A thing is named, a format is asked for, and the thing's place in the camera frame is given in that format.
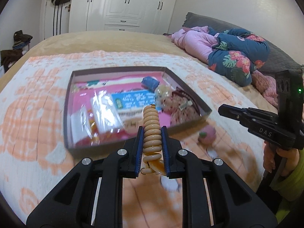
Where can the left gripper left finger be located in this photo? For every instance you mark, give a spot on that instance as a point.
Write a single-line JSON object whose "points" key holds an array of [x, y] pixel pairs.
{"points": [[90, 195]]}

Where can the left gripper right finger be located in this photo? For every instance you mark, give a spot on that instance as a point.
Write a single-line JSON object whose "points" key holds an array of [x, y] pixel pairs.
{"points": [[213, 195]]}

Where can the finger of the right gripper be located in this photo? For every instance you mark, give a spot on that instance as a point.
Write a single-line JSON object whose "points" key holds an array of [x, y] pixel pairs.
{"points": [[240, 113]]}

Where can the dark red headband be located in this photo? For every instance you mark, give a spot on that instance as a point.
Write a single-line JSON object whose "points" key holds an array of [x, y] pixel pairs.
{"points": [[184, 94]]}

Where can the clear plastic bag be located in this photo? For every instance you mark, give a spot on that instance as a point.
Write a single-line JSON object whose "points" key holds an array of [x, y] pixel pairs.
{"points": [[105, 114]]}

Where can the white earring card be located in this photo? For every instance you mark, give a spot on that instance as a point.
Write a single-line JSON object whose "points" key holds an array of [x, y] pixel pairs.
{"points": [[80, 125]]}

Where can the pink knitted blanket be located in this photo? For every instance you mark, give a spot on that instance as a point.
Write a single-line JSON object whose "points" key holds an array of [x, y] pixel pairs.
{"points": [[266, 85]]}

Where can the floral blue pink quilt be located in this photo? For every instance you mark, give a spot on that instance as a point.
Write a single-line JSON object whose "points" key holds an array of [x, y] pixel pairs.
{"points": [[234, 53]]}

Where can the grey headboard cushion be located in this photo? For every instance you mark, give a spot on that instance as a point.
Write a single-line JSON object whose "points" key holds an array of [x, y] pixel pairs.
{"points": [[278, 60]]}

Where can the orange white plush blanket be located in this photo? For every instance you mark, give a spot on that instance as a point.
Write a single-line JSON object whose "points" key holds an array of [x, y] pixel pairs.
{"points": [[33, 155]]}

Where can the brown shallow cardboard box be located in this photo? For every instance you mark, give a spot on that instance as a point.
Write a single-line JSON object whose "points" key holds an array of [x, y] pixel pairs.
{"points": [[171, 78]]}

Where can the white glossy wardrobe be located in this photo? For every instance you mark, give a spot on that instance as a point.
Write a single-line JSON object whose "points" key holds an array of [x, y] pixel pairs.
{"points": [[146, 16]]}

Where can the tan bed cover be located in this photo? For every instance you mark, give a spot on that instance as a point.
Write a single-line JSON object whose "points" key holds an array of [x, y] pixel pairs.
{"points": [[88, 41]]}

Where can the dark clothes pile on stool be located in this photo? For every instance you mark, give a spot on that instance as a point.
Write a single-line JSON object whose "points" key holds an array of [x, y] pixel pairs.
{"points": [[9, 57]]}

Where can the white door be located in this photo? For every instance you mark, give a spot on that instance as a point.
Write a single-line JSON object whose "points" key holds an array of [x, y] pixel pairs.
{"points": [[54, 20]]}

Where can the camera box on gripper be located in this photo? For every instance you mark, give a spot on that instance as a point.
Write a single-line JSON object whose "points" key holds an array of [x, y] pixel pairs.
{"points": [[289, 87]]}

